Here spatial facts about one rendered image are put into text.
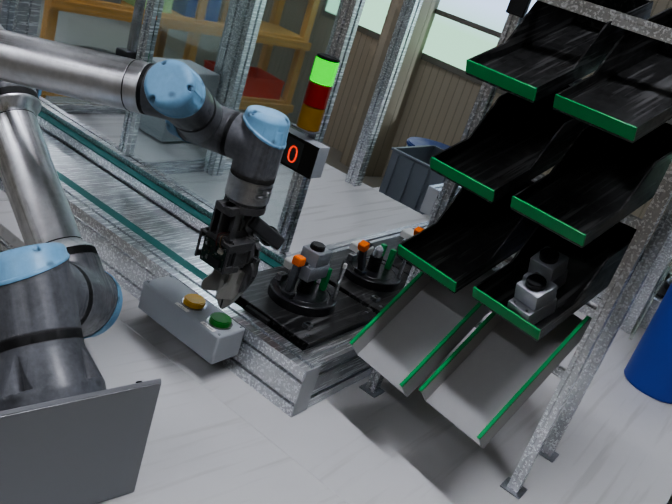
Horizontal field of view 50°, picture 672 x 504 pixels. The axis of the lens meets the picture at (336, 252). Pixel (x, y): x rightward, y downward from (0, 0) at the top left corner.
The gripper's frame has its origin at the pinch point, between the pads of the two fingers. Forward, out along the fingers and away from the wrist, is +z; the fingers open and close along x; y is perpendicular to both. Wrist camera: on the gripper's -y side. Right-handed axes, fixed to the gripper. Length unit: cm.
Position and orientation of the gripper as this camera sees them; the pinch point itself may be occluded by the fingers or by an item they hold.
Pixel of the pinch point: (226, 300)
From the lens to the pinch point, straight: 131.2
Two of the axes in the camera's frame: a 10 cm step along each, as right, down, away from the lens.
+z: -3.0, 8.8, 3.8
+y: -5.8, 1.5, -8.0
